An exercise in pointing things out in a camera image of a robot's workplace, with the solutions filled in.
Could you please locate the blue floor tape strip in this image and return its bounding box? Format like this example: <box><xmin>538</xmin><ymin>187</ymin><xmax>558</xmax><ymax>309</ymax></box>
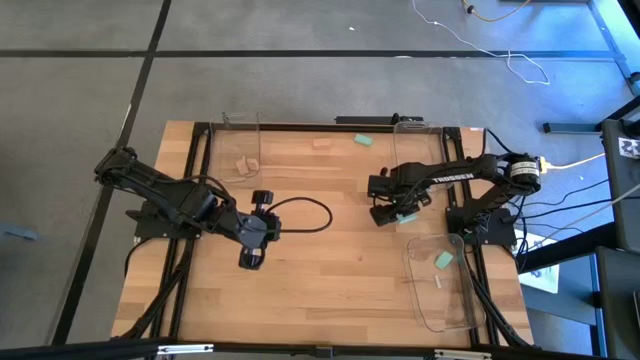
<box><xmin>0</xmin><ymin>222</ymin><xmax>40</xmax><ymax>242</ymax></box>

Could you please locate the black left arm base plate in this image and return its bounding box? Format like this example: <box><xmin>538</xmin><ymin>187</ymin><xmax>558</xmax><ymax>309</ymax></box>
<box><xmin>124</xmin><ymin>199</ymin><xmax>202</xmax><ymax>240</ymax></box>

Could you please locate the black cabinet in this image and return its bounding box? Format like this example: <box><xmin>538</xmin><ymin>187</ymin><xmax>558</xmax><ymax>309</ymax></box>
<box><xmin>594</xmin><ymin>247</ymin><xmax>640</xmax><ymax>360</ymax></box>

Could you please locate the black cable bundle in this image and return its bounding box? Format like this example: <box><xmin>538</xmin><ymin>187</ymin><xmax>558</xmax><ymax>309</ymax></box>
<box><xmin>472</xmin><ymin>269</ymin><xmax>532</xmax><ymax>347</ymax></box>
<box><xmin>119</xmin><ymin>238</ymin><xmax>197</xmax><ymax>342</ymax></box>

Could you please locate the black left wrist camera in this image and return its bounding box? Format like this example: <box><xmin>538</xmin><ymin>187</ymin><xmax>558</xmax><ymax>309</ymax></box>
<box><xmin>258</xmin><ymin>208</ymin><xmax>281</xmax><ymax>229</ymax></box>

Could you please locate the blue metal stand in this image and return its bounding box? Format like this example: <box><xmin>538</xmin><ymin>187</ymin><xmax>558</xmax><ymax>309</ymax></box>
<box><xmin>587</xmin><ymin>0</ymin><xmax>640</xmax><ymax>96</ymax></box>

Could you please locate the black frame beam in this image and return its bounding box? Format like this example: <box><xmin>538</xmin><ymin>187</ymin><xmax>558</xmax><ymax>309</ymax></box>
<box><xmin>0</xmin><ymin>338</ymin><xmax>640</xmax><ymax>360</ymax></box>

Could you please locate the white floor cable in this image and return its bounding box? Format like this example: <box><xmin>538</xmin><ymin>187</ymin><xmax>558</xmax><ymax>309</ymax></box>
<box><xmin>410</xmin><ymin>0</ymin><xmax>551</xmax><ymax>86</ymax></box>

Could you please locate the silver metal bracket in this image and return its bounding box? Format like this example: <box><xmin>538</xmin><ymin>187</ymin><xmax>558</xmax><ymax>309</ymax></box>
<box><xmin>432</xmin><ymin>348</ymin><xmax>494</xmax><ymax>360</ymax></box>
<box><xmin>156</xmin><ymin>343</ymin><xmax>215</xmax><ymax>356</ymax></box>

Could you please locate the black camera cable loop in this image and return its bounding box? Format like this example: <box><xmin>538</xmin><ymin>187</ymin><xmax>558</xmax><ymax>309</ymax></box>
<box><xmin>269</xmin><ymin>196</ymin><xmax>334</xmax><ymax>235</ymax></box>

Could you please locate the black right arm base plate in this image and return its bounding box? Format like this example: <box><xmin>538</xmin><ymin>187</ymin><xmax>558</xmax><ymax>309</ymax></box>
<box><xmin>444</xmin><ymin>207</ymin><xmax>517</xmax><ymax>247</ymax></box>

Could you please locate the clear plastic bin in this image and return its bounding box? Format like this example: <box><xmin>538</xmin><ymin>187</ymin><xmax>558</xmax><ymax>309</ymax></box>
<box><xmin>402</xmin><ymin>233</ymin><xmax>487</xmax><ymax>334</ymax></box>
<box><xmin>208</xmin><ymin>112</ymin><xmax>264</xmax><ymax>184</ymax></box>
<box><xmin>392</xmin><ymin>121</ymin><xmax>448</xmax><ymax>194</ymax></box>

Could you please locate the black stand foot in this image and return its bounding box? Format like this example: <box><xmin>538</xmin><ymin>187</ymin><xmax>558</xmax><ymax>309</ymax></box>
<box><xmin>543</xmin><ymin>121</ymin><xmax>604</xmax><ymax>135</ymax></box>

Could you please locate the black metal beam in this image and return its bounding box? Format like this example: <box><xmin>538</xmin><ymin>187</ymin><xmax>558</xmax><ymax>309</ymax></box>
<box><xmin>514</xmin><ymin>222</ymin><xmax>617</xmax><ymax>274</ymax></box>

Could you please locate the black aluminium table frame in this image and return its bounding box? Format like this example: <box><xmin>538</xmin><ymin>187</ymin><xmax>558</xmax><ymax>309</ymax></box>
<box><xmin>112</xmin><ymin>121</ymin><xmax>534</xmax><ymax>349</ymax></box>

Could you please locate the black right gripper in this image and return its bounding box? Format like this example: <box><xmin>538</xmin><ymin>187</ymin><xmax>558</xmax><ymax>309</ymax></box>
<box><xmin>367</xmin><ymin>168</ymin><xmax>431</xmax><ymax>227</ymax></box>

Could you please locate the black cart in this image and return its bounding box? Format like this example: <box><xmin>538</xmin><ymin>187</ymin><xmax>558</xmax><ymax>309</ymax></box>
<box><xmin>599</xmin><ymin>94</ymin><xmax>640</xmax><ymax>251</ymax></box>

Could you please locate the yellow floor cable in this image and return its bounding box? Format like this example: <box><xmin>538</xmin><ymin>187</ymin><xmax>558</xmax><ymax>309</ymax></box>
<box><xmin>462</xmin><ymin>0</ymin><xmax>531</xmax><ymax>24</ymax></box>

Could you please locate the white paper sheet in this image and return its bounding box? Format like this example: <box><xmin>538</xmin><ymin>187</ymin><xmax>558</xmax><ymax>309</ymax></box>
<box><xmin>517</xmin><ymin>229</ymin><xmax>561</xmax><ymax>295</ymax></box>

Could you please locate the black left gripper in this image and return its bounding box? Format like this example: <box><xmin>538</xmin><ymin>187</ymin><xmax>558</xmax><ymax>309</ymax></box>
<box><xmin>238</xmin><ymin>189</ymin><xmax>283</xmax><ymax>271</ymax></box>

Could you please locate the black white marker tag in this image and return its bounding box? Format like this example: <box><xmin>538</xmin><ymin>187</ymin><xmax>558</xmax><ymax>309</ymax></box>
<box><xmin>618</xmin><ymin>135</ymin><xmax>640</xmax><ymax>160</ymax></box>

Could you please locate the light green triangle block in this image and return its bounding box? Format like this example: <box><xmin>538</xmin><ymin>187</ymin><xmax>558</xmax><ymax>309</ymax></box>
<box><xmin>433</xmin><ymin>250</ymin><xmax>455</xmax><ymax>271</ymax></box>

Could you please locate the yellow extension cord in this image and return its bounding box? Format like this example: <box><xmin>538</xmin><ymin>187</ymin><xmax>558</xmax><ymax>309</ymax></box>
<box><xmin>538</xmin><ymin>152</ymin><xmax>607</xmax><ymax>174</ymax></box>

